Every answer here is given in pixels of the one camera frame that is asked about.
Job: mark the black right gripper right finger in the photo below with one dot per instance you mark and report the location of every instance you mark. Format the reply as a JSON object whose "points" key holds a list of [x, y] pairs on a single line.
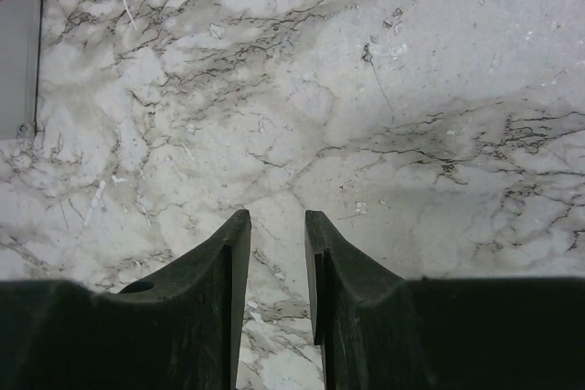
{"points": [[377, 330]]}

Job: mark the grey metal first aid case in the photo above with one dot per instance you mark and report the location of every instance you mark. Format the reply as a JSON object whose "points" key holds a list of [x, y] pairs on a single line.
{"points": [[20, 26]]}

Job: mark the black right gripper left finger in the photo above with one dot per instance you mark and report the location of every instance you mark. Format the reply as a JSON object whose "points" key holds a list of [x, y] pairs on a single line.
{"points": [[177, 328]]}

